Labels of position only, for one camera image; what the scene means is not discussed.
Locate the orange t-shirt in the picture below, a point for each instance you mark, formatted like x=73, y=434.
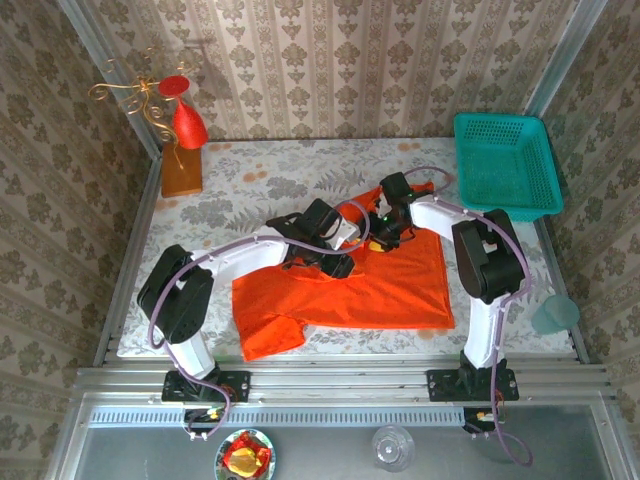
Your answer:
x=375, y=300

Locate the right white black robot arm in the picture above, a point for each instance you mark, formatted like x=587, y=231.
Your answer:
x=482, y=330

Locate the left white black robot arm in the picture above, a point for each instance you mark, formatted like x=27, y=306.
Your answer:
x=240, y=260

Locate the floral tablecloth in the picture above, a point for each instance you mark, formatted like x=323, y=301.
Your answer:
x=200, y=210

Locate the teal plastic basket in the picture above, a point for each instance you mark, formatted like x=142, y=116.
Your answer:
x=505, y=165

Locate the red and gold ornament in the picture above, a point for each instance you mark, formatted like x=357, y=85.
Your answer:
x=182, y=175

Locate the red wine glass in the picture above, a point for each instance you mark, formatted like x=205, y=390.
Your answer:
x=189, y=127

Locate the teal translucent plastic cup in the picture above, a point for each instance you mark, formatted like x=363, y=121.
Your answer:
x=555, y=315

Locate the black yellow power connector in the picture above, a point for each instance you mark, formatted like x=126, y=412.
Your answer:
x=210, y=417
x=482, y=417

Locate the clear drinking glass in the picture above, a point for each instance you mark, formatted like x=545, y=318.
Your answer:
x=392, y=447

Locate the red gold wrapped candy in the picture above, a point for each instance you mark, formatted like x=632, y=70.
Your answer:
x=247, y=457

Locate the small patterned plate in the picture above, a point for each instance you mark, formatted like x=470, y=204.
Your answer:
x=220, y=457

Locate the aluminium cage frame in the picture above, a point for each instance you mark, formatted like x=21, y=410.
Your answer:
x=340, y=380

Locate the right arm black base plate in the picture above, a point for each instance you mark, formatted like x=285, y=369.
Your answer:
x=442, y=385

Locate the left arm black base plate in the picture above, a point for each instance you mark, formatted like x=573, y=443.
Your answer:
x=235, y=385

